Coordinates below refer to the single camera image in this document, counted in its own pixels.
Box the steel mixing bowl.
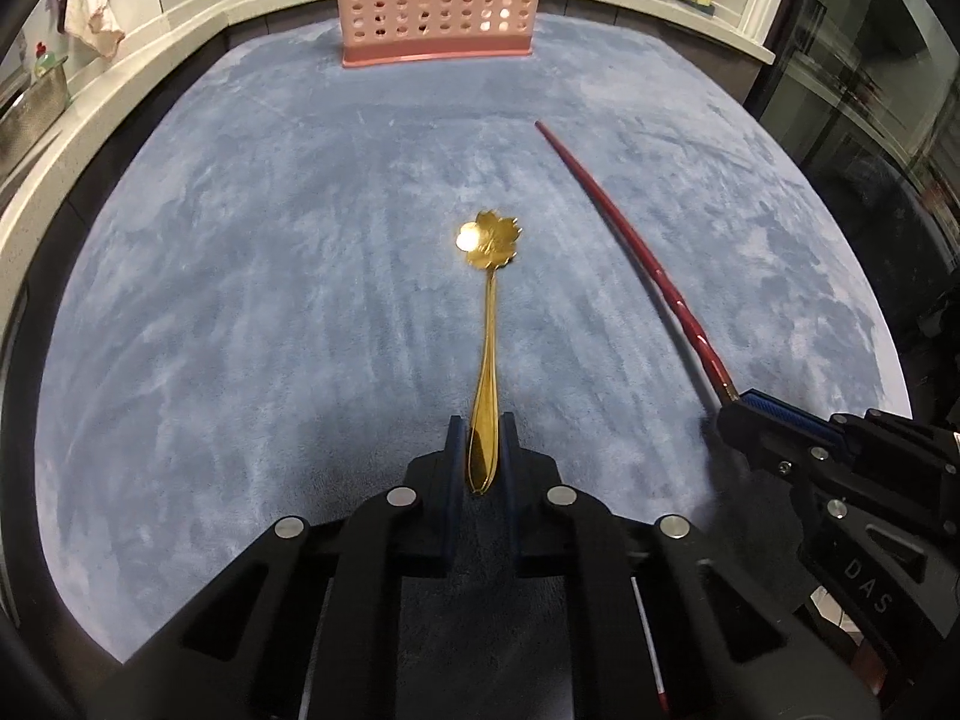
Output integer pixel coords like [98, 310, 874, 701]
[2, 64, 68, 177]

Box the gold flower spoon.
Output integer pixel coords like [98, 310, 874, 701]
[455, 210, 523, 496]

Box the blue grey mat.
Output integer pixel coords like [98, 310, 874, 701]
[34, 16, 908, 658]

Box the green dish soap bottle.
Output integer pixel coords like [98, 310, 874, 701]
[32, 41, 65, 80]

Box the hanging dish towel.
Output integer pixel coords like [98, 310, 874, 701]
[64, 0, 125, 60]

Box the maroon chopstick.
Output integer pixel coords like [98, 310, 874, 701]
[535, 121, 739, 405]

